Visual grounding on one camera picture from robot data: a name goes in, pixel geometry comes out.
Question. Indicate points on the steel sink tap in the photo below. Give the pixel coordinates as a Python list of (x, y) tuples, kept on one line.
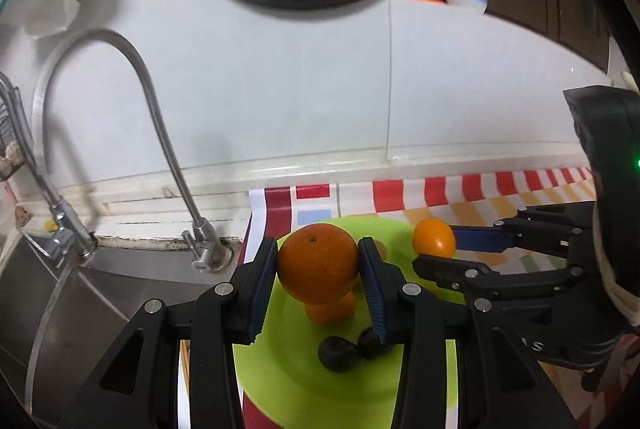
[(65, 234)]

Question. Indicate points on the dark plum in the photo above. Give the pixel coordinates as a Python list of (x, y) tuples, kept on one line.
[(369, 343), (337, 352)]

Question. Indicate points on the striped tablecloth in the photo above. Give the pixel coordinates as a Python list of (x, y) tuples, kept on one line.
[(400, 194)]

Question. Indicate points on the curved steel faucet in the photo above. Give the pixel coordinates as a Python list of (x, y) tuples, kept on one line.
[(205, 244)]

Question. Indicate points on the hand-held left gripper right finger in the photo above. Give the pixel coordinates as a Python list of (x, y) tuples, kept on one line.
[(375, 294)]

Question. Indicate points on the steel sink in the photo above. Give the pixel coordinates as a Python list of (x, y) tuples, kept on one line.
[(100, 289)]

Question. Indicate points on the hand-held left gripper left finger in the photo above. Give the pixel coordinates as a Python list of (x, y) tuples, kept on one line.
[(257, 294)]

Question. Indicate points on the large orange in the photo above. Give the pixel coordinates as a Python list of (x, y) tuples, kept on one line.
[(317, 263)]

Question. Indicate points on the green plate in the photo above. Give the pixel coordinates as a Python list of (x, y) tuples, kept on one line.
[(300, 374)]

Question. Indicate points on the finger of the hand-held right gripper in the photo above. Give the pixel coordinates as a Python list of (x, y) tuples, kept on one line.
[(450, 271), (482, 239)]

